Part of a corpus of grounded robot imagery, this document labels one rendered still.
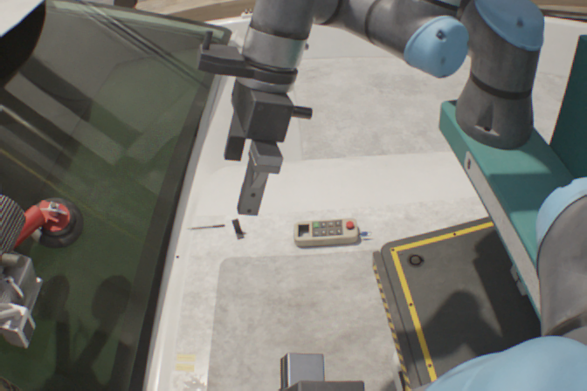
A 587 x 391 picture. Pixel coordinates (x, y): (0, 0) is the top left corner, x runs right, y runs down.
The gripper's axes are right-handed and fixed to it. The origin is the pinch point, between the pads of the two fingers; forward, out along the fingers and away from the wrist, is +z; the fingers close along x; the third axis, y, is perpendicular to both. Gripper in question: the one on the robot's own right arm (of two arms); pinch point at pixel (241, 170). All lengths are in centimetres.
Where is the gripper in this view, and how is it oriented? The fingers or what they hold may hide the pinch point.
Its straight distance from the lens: 61.1
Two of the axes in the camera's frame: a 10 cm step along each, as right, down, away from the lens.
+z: -2.6, 8.4, 4.8
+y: 9.3, 0.9, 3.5
